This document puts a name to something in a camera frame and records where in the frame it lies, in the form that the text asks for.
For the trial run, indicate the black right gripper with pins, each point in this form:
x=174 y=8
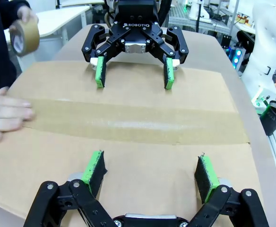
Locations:
x=135 y=33

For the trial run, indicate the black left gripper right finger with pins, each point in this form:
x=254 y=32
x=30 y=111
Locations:
x=219 y=203

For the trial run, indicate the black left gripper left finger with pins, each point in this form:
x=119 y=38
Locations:
x=81 y=201

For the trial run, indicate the brown cardboard shipping box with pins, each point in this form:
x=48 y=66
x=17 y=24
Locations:
x=133 y=165

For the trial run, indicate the brown packing tape roll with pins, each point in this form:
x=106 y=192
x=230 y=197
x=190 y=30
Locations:
x=27 y=37

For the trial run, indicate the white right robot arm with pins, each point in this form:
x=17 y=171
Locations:
x=263 y=47

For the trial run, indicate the person's left forearm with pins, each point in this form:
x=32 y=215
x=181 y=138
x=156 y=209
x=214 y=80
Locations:
x=17 y=3

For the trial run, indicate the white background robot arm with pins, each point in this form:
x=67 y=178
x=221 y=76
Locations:
x=198 y=8

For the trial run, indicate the person's right hand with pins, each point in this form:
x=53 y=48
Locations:
x=3 y=116

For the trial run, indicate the person's left hand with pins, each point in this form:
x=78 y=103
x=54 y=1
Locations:
x=28 y=14

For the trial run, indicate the brown tape strip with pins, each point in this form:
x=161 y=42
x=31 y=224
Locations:
x=133 y=120

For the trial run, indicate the large white table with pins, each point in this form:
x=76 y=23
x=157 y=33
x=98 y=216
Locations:
x=57 y=21

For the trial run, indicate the black cup with green holder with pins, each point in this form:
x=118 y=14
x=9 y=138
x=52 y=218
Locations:
x=272 y=118

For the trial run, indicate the device with blue lights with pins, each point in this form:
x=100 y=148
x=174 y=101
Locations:
x=236 y=58

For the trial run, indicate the black wrist camera block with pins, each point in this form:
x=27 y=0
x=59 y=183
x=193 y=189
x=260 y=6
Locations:
x=137 y=10

